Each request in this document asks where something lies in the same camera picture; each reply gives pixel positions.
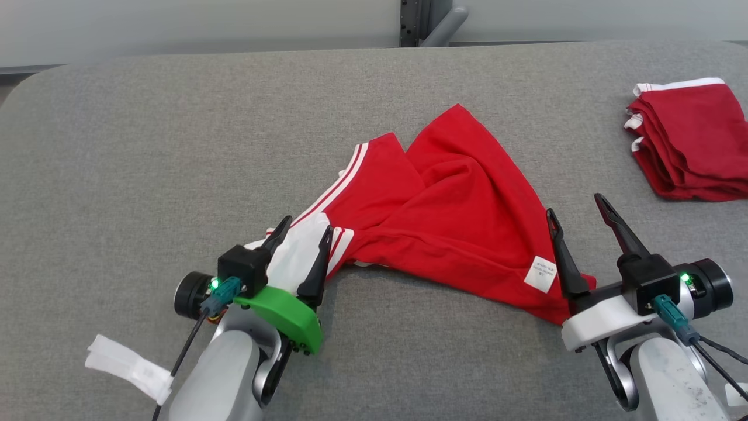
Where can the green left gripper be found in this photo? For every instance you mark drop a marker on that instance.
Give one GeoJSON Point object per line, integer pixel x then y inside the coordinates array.
{"type": "Point", "coordinates": [289, 316]}

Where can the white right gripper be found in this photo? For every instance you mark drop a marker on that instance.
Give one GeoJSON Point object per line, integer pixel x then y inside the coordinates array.
{"type": "Point", "coordinates": [596, 324]}

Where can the red jersey white sleeves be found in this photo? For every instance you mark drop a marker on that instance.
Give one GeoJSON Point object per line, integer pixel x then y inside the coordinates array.
{"type": "Point", "coordinates": [456, 216]}

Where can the red shorts white trim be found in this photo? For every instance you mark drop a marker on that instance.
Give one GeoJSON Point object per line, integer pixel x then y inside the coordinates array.
{"type": "Point", "coordinates": [695, 140]}

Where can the grey fabric padded surface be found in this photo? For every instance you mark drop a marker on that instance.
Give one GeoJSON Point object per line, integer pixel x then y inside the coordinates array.
{"type": "Point", "coordinates": [146, 175]}

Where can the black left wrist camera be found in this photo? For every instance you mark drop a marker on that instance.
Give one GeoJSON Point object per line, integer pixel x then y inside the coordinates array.
{"type": "Point", "coordinates": [242, 269]}

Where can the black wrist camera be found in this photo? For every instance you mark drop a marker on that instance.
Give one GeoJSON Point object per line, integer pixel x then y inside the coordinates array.
{"type": "Point", "coordinates": [242, 269]}
{"type": "Point", "coordinates": [648, 283]}

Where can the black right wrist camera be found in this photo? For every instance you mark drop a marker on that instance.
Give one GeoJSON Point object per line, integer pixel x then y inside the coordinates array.
{"type": "Point", "coordinates": [648, 283]}

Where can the dark grey screwed bracket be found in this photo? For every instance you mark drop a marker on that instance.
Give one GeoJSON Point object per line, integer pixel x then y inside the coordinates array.
{"type": "Point", "coordinates": [409, 23]}

